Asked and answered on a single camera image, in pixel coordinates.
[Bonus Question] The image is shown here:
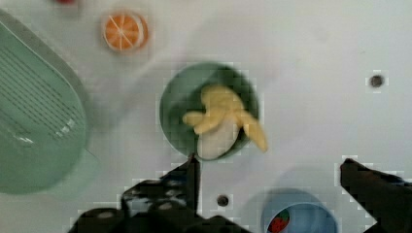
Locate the orange slice toy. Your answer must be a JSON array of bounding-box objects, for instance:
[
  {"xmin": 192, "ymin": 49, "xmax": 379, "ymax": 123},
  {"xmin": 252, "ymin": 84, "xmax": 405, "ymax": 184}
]
[{"xmin": 101, "ymin": 11, "xmax": 150, "ymax": 52}]

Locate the yellow plush banana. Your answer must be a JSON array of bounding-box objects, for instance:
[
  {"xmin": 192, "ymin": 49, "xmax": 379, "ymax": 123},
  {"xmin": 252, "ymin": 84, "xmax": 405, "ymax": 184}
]
[{"xmin": 182, "ymin": 84, "xmax": 268, "ymax": 160}]

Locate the green mug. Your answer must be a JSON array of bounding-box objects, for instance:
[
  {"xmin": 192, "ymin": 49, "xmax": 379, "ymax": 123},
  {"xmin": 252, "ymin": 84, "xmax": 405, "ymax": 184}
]
[{"xmin": 158, "ymin": 62, "xmax": 259, "ymax": 156}]

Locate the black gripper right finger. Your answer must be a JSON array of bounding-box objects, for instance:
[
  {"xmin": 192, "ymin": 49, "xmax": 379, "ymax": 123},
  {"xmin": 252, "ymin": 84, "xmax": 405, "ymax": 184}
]
[{"xmin": 339, "ymin": 158, "xmax": 412, "ymax": 233}]

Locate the green perforated colander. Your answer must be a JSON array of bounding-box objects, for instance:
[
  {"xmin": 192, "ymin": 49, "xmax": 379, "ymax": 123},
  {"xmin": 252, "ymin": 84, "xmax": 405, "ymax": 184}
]
[{"xmin": 0, "ymin": 11, "xmax": 98, "ymax": 195}]

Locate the blue bowl with strawberry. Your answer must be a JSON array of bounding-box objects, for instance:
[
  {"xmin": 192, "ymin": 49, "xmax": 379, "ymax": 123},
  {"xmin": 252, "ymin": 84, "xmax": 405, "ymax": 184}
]
[{"xmin": 260, "ymin": 188, "xmax": 339, "ymax": 233}]

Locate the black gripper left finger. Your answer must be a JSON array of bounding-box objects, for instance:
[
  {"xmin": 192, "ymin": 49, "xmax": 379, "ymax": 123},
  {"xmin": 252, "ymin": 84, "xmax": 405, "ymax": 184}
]
[{"xmin": 67, "ymin": 154, "xmax": 250, "ymax": 233}]

